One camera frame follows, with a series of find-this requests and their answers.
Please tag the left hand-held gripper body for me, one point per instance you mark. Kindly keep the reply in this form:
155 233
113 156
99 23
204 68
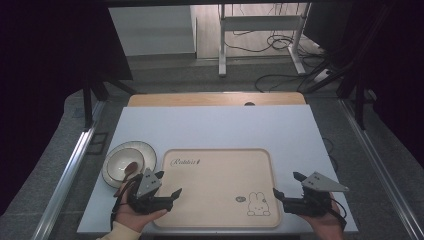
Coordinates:
149 183

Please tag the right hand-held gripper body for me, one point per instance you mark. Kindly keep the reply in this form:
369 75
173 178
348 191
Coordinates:
313 196

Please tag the person's right hand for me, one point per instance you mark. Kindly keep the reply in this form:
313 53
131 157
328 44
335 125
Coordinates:
325 226

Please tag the person's left hand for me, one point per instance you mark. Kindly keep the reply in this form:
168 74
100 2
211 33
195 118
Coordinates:
136 220

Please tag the white plate with dark rim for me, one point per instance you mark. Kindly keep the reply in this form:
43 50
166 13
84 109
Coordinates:
150 156

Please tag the brown wooden spoon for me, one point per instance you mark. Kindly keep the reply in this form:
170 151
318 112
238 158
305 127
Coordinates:
130 168

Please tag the white ceramic bowl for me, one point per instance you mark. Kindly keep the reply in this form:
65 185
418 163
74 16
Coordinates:
121 161

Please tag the beige tray with rabbit print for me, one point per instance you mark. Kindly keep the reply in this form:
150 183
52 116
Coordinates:
213 190

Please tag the wooden table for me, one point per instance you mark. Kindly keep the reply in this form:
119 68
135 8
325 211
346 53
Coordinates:
200 99

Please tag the black tripod stand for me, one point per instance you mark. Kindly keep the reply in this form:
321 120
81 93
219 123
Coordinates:
358 100
91 96

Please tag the white power strip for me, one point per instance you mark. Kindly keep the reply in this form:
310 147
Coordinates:
321 75

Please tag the white cabinet panel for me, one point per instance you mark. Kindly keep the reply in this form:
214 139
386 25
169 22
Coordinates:
151 30

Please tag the dark curtain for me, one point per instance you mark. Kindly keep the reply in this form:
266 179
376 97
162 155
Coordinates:
396 66
43 73

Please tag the black rectangular floor frame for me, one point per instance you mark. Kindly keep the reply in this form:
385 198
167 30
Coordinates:
98 143

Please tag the aluminium floor rail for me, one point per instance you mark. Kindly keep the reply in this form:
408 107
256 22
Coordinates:
383 166
71 163

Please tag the white metal desk frame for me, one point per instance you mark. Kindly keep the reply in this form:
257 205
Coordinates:
260 22

